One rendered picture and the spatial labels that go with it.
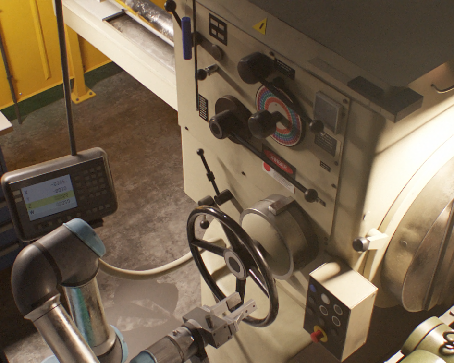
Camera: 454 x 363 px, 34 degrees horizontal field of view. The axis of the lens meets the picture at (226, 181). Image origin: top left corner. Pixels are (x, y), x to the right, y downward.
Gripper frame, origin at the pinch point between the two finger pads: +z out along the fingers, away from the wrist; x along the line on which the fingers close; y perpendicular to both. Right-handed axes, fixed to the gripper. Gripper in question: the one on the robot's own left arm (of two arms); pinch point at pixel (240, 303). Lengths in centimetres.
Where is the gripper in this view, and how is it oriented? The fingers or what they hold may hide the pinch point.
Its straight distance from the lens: 185.4
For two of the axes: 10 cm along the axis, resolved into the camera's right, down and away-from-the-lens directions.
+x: -5.7, -1.4, 8.1
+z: 7.7, -4.4, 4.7
